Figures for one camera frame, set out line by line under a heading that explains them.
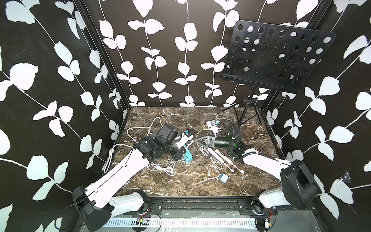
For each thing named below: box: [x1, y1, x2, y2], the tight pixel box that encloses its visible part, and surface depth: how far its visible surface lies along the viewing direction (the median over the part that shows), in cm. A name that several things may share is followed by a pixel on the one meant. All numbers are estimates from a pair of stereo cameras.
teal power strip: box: [183, 145, 193, 162], surface depth 92 cm
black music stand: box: [221, 19, 336, 128], surface depth 63 cm
